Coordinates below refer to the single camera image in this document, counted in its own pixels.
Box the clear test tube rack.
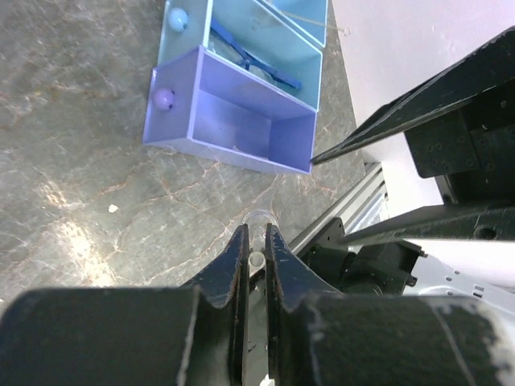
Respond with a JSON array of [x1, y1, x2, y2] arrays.
[[241, 209, 277, 385]]

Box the brown test tube brush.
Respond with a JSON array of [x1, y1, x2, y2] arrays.
[[259, 1, 351, 35]]

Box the purple blue drawer organizer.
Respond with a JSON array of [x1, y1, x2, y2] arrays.
[[142, 1, 323, 174]]

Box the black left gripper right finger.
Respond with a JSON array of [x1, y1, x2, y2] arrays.
[[266, 225, 514, 385]]

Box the blue safety glasses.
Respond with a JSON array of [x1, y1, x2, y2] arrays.
[[210, 18, 302, 89]]

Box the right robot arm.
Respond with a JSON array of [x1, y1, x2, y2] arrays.
[[266, 28, 514, 385]]

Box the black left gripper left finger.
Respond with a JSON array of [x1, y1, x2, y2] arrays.
[[1, 225, 249, 385]]

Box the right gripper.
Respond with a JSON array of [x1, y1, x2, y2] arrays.
[[311, 27, 514, 245]]

